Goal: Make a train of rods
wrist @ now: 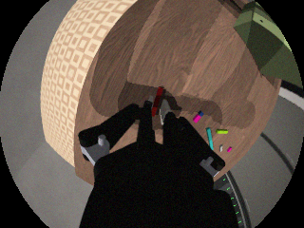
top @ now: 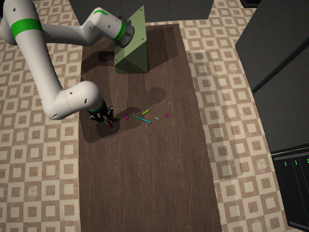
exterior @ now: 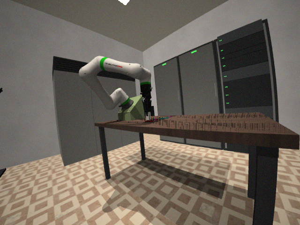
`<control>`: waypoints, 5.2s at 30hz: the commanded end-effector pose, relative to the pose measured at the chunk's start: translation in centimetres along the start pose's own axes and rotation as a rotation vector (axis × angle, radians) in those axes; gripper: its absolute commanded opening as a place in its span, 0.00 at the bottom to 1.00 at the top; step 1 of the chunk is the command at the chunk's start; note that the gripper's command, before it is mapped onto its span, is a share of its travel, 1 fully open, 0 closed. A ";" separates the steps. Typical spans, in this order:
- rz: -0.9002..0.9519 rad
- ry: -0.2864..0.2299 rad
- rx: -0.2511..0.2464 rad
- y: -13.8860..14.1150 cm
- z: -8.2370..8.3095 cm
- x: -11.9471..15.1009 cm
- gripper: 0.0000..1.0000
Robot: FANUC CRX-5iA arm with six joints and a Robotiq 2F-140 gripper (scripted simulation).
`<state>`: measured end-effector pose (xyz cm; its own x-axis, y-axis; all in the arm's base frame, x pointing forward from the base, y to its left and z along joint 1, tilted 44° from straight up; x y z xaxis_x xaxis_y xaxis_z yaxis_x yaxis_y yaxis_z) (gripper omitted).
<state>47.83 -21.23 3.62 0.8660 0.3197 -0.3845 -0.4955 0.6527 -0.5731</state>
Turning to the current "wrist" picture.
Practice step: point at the red rod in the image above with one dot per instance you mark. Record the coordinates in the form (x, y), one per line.
(157, 99)

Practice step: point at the lime green rod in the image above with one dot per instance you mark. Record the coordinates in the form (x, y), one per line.
(222, 131)

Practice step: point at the turquoise rod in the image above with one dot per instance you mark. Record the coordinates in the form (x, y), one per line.
(209, 137)

